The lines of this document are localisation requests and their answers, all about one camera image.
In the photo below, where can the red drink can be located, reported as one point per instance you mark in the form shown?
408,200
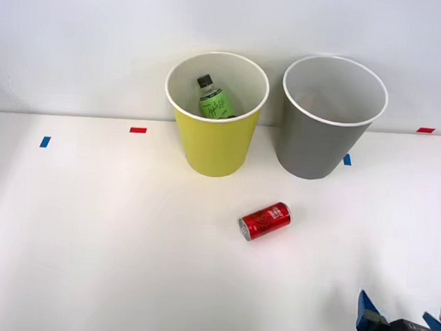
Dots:
266,221

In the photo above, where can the yellow-green plastic waste bin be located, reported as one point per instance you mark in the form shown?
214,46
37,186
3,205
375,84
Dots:
216,146

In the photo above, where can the grey plastic waste bin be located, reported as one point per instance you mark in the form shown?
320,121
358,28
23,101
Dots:
312,145

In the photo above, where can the green label plastic bottle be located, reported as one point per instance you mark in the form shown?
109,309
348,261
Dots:
214,103

